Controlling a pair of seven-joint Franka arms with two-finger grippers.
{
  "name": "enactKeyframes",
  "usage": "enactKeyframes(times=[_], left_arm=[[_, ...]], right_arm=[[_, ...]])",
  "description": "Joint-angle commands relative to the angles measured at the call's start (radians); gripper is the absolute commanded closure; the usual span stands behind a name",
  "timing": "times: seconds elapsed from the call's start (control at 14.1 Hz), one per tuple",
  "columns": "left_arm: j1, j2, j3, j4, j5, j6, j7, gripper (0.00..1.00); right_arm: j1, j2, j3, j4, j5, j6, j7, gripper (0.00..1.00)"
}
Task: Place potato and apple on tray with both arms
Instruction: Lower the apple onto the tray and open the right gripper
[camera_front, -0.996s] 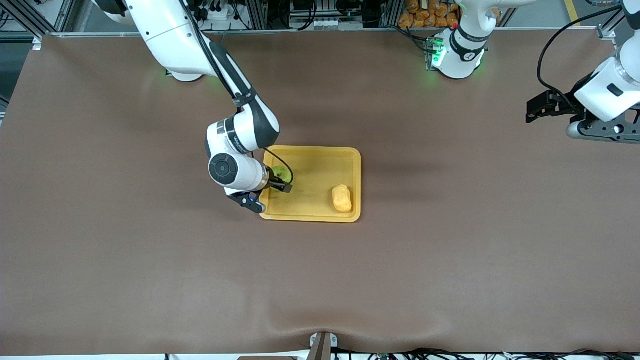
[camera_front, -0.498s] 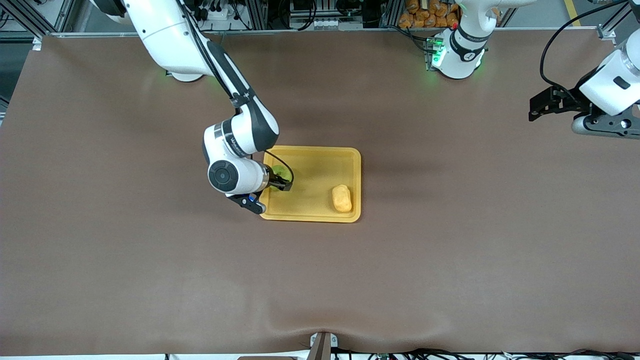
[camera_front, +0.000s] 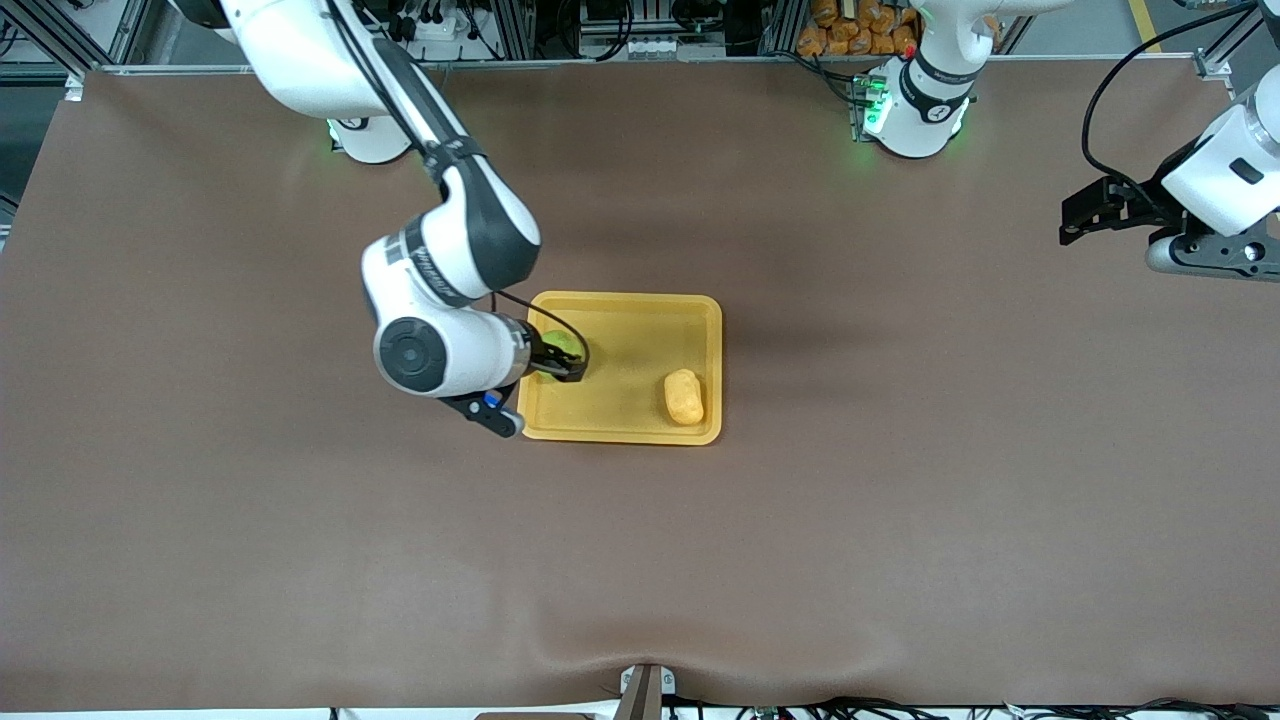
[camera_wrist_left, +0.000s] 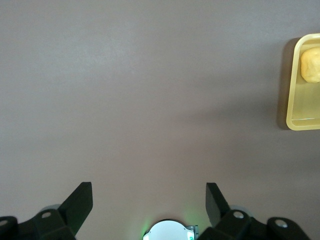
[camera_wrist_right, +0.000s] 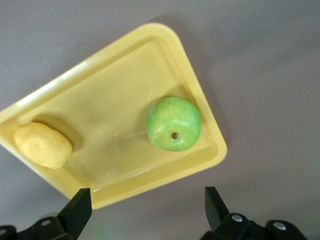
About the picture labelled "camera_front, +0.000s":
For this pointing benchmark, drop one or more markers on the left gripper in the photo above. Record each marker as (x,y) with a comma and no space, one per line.
(1137,208)

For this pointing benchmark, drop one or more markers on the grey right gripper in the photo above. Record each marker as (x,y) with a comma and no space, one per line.
(541,356)

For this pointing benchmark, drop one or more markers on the green apple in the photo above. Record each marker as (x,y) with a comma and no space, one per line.
(560,344)

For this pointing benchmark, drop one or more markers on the yellow potato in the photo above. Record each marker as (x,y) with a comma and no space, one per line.
(684,397)

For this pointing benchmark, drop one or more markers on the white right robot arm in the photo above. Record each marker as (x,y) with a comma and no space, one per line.
(300,60)

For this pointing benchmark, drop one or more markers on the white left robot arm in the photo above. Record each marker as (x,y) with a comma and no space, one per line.
(925,120)

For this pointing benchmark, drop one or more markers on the yellow plastic tray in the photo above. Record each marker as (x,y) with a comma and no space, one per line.
(630,370)

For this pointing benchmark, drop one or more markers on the brown table cover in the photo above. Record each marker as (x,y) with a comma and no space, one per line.
(640,550)

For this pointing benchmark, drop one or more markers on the orange snack bags pile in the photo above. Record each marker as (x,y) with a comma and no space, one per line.
(850,30)

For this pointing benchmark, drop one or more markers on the white power strip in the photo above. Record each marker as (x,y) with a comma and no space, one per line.
(440,25)

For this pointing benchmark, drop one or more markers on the silver corner bracket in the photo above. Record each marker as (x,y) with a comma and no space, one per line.
(1212,66)

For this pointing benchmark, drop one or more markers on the silver table edge rail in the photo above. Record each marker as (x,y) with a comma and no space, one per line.
(650,64)

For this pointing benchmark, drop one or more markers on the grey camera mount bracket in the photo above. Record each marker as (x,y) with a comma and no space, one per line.
(645,692)

